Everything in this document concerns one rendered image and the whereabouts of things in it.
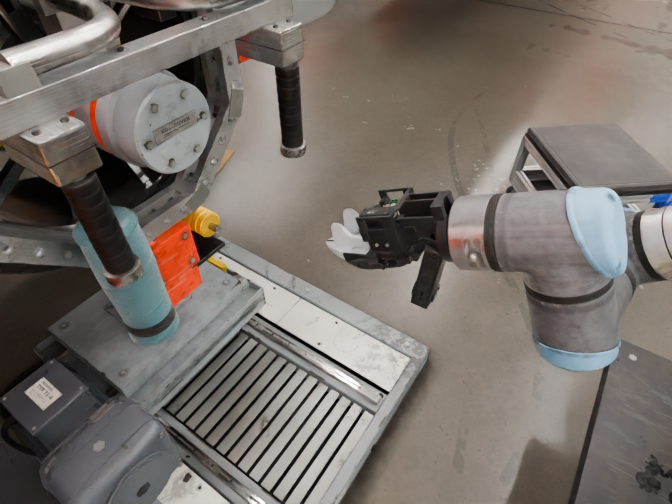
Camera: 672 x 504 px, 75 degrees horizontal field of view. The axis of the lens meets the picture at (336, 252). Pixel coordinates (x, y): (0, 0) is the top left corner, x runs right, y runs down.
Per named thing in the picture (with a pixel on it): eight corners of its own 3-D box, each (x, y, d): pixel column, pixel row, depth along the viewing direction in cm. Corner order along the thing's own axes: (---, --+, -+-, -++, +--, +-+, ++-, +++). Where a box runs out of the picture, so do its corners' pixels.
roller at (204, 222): (145, 188, 112) (138, 169, 108) (230, 232, 100) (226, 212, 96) (126, 199, 109) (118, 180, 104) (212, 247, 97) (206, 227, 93)
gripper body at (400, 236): (375, 188, 61) (458, 181, 54) (394, 238, 65) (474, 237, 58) (349, 220, 57) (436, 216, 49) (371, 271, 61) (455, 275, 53)
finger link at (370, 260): (352, 238, 65) (404, 238, 59) (356, 248, 65) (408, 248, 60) (336, 258, 62) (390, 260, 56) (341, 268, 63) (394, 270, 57)
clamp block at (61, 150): (55, 139, 49) (32, 94, 45) (106, 165, 45) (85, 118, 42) (10, 160, 46) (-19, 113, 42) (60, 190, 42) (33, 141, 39)
